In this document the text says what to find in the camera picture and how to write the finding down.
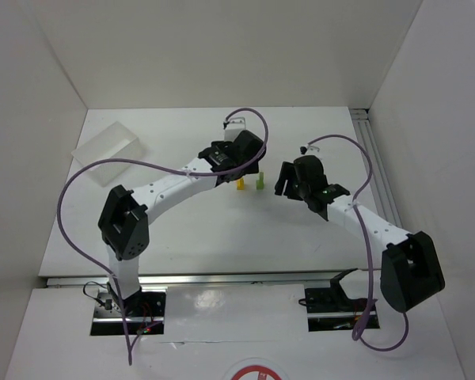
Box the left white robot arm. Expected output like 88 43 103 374
97 130 265 303

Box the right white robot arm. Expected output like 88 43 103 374
275 155 446 313

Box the clear plastic container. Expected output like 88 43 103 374
72 122 145 187

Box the red prohibition sign sticker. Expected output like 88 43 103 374
222 357 290 380

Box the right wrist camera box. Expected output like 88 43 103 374
299 145 320 155

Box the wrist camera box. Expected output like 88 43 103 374
299 145 320 155
223 116 246 142

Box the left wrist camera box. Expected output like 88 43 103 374
223 116 246 142

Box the right aluminium rail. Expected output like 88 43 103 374
349 108 404 228

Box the aluminium rail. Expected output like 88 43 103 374
349 108 404 228
43 269 419 289

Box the front aluminium rail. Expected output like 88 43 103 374
43 269 419 289

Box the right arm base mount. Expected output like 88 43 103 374
298 268 367 332

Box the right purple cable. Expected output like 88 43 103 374
300 135 411 352

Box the purple cable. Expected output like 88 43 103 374
56 107 271 366
300 135 411 352

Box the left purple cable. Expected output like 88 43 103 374
56 107 271 366

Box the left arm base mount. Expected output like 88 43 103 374
82 281 166 336

